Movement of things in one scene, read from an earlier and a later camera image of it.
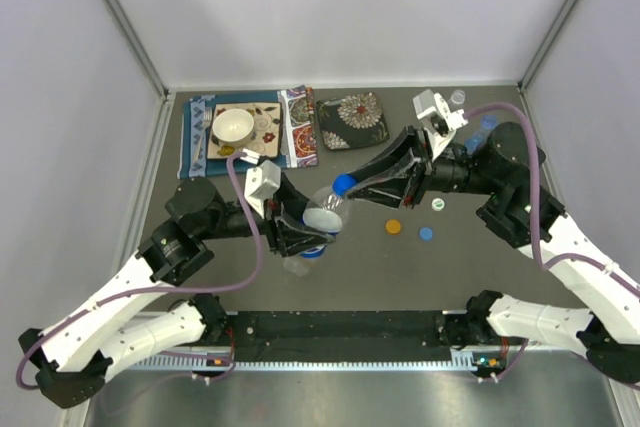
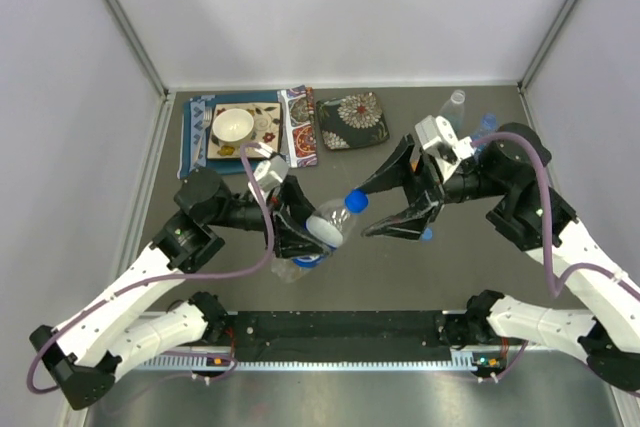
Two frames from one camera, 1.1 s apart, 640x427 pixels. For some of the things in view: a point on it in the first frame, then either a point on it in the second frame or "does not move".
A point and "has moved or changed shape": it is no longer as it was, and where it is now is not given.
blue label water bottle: (488, 122) does not move
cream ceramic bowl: (233, 127) does not move
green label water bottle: (456, 102) does not move
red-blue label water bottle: (325, 211) has moved or changed shape
